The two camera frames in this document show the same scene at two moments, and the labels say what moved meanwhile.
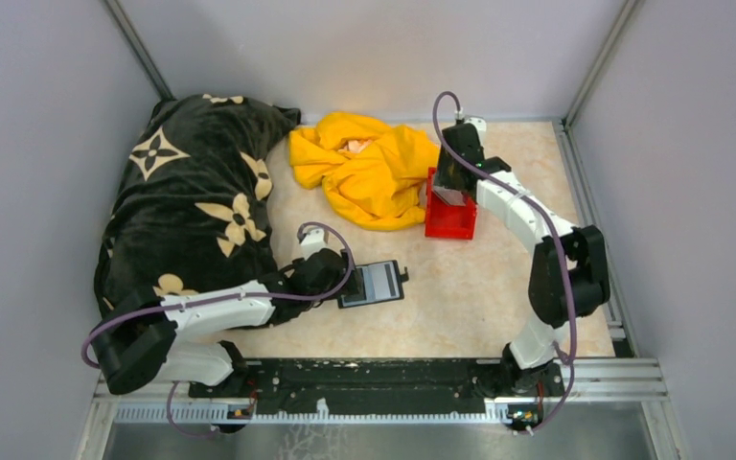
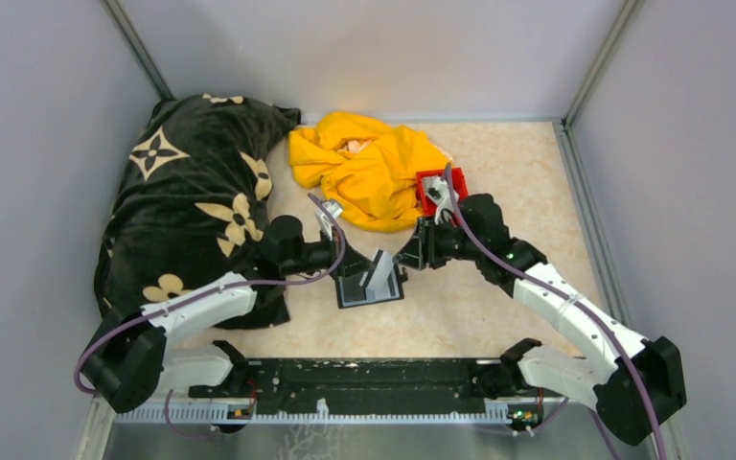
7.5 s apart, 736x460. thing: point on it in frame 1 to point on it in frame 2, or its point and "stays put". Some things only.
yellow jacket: x=376 y=172 stays put
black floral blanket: x=194 y=210 stays put
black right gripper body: x=445 y=176 to x=448 y=241
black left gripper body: x=342 y=275 to x=314 y=256
